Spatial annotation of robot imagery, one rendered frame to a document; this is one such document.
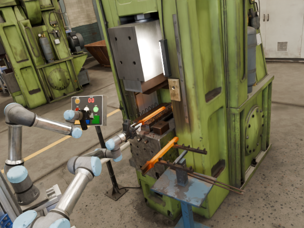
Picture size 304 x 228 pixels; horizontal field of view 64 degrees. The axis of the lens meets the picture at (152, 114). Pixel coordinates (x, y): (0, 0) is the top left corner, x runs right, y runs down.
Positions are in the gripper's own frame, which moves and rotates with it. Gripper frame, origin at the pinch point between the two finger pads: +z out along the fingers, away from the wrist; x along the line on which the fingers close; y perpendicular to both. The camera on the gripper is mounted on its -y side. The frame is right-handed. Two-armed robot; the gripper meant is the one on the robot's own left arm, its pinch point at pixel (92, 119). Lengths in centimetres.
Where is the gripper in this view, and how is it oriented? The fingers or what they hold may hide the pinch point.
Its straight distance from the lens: 224.3
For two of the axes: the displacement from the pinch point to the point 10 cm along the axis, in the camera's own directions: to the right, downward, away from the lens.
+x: -9.5, 0.3, 3.2
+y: -0.1, -10.0, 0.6
